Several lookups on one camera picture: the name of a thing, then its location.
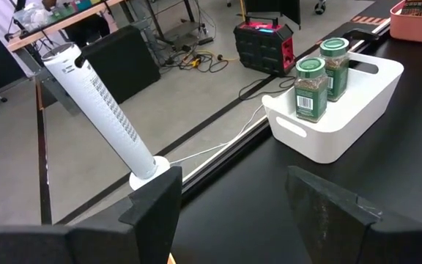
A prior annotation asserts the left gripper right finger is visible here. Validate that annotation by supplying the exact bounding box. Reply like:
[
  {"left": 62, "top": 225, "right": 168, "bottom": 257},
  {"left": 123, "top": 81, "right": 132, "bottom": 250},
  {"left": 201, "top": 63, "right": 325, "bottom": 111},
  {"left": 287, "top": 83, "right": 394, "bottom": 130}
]
[{"left": 286, "top": 165, "right": 422, "bottom": 264}]

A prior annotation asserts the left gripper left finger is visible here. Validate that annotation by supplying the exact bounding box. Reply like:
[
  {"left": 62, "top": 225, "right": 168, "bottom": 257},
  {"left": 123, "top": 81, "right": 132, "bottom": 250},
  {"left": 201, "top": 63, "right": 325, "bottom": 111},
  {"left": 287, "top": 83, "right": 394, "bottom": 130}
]
[{"left": 70, "top": 165, "right": 183, "bottom": 264}]

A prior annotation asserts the green lid herb jar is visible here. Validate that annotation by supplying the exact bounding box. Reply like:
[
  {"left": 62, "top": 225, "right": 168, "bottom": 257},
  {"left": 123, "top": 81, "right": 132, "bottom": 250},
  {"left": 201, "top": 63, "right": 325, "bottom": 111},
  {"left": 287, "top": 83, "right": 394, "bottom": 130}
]
[
  {"left": 319, "top": 37, "right": 350, "bottom": 103},
  {"left": 293, "top": 56, "right": 329, "bottom": 124}
]

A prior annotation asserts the black table mat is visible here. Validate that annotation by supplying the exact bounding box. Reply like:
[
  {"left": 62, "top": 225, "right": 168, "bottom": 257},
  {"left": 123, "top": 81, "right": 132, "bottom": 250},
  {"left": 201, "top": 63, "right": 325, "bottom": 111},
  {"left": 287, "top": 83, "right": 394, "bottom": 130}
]
[{"left": 170, "top": 36, "right": 422, "bottom": 264}]

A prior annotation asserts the white plastic bin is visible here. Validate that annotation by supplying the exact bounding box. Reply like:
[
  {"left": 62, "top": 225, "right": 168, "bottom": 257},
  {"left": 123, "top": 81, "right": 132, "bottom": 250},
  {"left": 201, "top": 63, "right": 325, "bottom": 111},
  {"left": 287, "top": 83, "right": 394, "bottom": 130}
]
[{"left": 261, "top": 51, "right": 405, "bottom": 165}]

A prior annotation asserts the white tower fan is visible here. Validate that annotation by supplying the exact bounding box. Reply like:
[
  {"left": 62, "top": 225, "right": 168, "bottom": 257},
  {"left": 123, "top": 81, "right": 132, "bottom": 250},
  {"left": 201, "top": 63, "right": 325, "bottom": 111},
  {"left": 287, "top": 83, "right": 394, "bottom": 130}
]
[{"left": 41, "top": 42, "right": 171, "bottom": 191}]

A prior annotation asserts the black padded case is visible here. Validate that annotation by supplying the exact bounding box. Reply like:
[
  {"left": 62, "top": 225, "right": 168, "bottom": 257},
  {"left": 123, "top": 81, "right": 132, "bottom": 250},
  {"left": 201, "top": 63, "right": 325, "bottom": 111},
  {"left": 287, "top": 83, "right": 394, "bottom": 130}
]
[{"left": 81, "top": 24, "right": 161, "bottom": 106}]

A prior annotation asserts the red black power station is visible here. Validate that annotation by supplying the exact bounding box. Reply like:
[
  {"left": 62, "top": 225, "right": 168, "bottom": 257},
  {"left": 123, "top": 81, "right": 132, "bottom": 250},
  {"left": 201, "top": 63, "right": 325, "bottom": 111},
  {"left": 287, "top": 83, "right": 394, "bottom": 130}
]
[{"left": 232, "top": 16, "right": 296, "bottom": 78}]

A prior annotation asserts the black table clamp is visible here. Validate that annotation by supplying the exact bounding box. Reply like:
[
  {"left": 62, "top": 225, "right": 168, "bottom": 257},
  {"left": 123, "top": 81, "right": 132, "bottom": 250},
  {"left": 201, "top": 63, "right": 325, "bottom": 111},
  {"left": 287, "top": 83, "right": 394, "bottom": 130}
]
[{"left": 341, "top": 28, "right": 380, "bottom": 42}]

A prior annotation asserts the metal rack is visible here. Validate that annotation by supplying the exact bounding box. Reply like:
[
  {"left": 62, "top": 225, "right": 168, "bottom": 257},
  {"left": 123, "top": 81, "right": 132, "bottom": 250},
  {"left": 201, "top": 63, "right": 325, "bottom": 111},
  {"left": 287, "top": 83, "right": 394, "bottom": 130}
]
[{"left": 122, "top": 0, "right": 214, "bottom": 52}]

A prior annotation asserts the orange plastic bin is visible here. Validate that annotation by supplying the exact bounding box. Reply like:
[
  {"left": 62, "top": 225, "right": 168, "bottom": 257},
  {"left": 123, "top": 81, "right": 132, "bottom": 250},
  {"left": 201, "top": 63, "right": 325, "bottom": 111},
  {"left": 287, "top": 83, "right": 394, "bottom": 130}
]
[{"left": 389, "top": 0, "right": 422, "bottom": 47}]

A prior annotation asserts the black panel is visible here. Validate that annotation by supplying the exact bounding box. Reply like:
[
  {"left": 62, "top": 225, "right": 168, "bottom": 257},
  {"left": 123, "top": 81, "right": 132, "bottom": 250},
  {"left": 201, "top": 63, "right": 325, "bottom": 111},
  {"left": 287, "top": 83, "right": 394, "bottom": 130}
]
[{"left": 243, "top": 0, "right": 302, "bottom": 29}]

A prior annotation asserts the wooden desk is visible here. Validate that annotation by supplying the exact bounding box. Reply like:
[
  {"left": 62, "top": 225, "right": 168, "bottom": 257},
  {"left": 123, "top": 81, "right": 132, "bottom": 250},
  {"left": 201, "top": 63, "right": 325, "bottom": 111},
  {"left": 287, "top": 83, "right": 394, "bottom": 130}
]
[{"left": 7, "top": 0, "right": 124, "bottom": 52}]

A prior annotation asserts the white power cable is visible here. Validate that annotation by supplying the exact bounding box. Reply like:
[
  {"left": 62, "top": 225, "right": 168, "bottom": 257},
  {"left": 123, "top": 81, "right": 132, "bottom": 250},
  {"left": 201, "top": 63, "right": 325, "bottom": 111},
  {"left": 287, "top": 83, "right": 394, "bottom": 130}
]
[{"left": 169, "top": 104, "right": 267, "bottom": 165}]

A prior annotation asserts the black cable with yellow plug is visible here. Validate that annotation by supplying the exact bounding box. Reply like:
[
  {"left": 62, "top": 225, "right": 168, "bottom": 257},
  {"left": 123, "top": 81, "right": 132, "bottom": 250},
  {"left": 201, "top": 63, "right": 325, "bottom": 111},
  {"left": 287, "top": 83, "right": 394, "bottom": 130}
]
[{"left": 163, "top": 47, "right": 240, "bottom": 74}]

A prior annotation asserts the striped floor cable cover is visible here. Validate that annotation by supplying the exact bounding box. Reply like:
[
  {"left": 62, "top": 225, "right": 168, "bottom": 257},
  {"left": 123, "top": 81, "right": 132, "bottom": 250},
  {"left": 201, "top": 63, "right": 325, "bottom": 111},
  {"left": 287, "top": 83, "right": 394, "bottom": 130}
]
[{"left": 349, "top": 14, "right": 391, "bottom": 27}]

